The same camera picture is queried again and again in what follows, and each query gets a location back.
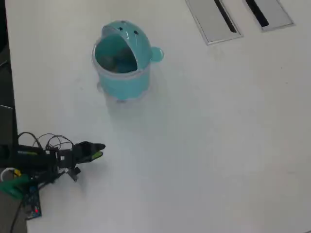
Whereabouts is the green table clamp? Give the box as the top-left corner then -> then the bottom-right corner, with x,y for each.
0,173 -> 32,200

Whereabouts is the blue circuit board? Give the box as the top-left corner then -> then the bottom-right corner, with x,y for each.
23,185 -> 42,220

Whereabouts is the black power cable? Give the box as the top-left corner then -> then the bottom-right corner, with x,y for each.
3,199 -> 25,233

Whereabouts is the white cable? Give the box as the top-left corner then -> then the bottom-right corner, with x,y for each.
0,167 -> 15,183

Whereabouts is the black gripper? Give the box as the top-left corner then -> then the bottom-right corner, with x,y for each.
57,141 -> 106,169

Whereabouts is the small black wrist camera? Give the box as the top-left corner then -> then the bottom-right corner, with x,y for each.
68,166 -> 81,183

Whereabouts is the dark grey box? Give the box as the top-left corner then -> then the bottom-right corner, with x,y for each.
0,104 -> 18,146

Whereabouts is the teal whale-shaped bin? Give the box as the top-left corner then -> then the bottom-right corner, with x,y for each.
91,20 -> 165,101

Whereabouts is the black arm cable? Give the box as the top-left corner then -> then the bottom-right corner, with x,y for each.
18,132 -> 75,151

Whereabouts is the silver table cable cover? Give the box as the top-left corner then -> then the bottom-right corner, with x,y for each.
239,0 -> 296,33
185,0 -> 244,46

